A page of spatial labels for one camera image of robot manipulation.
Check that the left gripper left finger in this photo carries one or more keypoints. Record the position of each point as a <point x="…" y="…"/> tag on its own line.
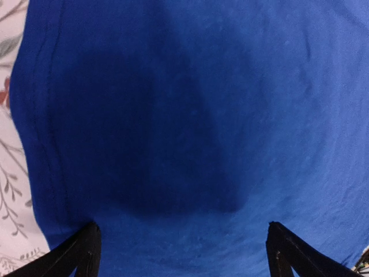
<point x="79" y="255"/>

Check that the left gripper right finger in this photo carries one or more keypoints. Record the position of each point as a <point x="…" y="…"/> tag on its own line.
<point x="287" y="253"/>

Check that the blue t-shirt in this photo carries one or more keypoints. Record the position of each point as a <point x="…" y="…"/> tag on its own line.
<point x="183" y="128"/>

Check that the floral tablecloth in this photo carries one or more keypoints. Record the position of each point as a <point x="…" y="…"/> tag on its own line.
<point x="21" y="238"/>

